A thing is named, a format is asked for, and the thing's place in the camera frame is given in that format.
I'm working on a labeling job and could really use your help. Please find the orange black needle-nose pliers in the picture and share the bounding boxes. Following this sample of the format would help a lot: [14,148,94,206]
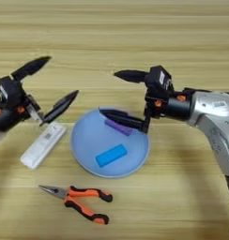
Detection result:
[38,184,114,226]

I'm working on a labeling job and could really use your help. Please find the round light blue plate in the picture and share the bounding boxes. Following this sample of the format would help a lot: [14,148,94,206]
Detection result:
[70,107,151,179]

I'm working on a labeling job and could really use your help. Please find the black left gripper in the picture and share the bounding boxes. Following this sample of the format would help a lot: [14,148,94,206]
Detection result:
[0,55,80,133]

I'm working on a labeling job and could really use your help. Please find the white rectangular plastic device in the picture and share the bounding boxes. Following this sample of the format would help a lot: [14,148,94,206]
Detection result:
[20,121,69,171]

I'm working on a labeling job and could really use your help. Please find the purple rectangular block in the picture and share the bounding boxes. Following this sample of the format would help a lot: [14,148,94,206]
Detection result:
[104,117,134,137]

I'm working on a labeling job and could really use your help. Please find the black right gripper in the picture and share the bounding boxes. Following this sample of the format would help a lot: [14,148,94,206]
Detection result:
[99,68,196,135]

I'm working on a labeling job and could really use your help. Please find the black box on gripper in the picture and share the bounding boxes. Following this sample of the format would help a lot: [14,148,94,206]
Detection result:
[146,64,175,96]
[0,75,25,109]

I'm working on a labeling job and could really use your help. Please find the bright blue rectangular block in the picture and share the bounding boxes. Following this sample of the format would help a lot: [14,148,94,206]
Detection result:
[95,143,129,169]

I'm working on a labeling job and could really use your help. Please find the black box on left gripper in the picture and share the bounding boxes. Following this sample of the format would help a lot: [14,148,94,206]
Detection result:
[0,75,25,109]

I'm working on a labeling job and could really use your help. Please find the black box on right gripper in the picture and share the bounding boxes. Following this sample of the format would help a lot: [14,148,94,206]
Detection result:
[146,64,175,96]

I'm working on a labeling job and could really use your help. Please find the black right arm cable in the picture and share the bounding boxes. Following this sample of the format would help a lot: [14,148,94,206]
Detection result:
[181,87,229,96]

